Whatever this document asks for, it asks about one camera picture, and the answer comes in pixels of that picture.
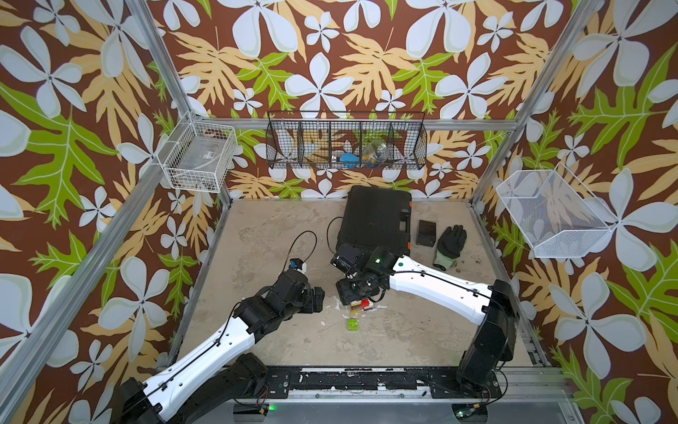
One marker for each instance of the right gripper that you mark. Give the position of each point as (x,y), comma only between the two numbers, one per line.
(341,285)

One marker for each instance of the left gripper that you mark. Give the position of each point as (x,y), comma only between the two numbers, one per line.
(312,306)

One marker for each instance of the light green lego brick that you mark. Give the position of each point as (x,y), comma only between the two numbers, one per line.
(353,324)

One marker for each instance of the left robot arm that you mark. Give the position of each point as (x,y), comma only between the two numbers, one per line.
(222,367)

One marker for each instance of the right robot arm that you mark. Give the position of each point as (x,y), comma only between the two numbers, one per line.
(492,307)

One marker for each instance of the black plastic tool case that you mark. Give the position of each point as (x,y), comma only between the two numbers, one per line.
(377,217)

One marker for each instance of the small black box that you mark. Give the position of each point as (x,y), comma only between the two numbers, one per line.
(426,233)

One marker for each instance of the black work glove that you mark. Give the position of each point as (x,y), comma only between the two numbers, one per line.
(449,247)

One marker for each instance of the blue object in basket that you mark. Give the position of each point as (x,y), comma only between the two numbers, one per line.
(349,161)

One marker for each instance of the white mesh basket right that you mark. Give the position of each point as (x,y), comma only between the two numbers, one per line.
(557,213)

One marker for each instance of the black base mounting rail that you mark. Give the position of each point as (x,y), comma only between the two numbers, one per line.
(440,382)

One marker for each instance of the black wire basket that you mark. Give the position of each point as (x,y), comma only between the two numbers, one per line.
(317,139)

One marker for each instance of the white wire basket left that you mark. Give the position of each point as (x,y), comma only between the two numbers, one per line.
(198,156)

